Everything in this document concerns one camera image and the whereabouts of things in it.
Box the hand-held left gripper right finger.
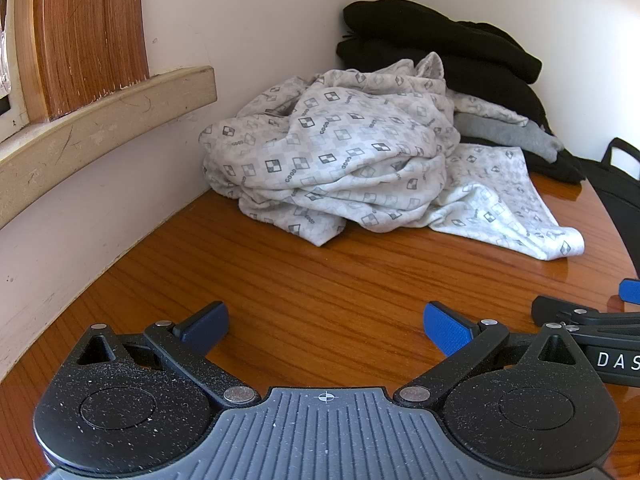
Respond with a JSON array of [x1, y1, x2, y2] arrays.
[[393, 301, 580, 407]]

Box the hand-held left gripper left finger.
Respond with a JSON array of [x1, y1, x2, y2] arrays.
[[75, 301, 261, 409]]

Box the white patterned pants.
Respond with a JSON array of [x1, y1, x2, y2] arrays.
[[199, 51, 586, 261]]

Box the stack of folded dark clothes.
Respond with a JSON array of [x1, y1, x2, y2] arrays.
[[336, 40, 556, 133]]

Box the black bag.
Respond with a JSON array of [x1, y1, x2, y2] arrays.
[[575, 137, 640, 281]]

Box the grey folded garment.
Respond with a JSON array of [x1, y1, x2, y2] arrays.
[[455, 112, 566, 163]]

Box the white patterned folded garment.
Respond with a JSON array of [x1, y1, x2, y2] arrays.
[[450, 89, 531, 127]]

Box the beige window sill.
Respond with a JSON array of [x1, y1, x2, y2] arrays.
[[0, 66, 217, 231]]

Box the black folded sweater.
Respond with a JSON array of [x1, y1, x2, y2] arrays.
[[342, 0, 543, 83]]

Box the wooden window trim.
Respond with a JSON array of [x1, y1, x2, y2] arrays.
[[15, 0, 151, 123]]

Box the white window frame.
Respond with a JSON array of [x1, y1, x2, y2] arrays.
[[0, 0, 32, 143]]

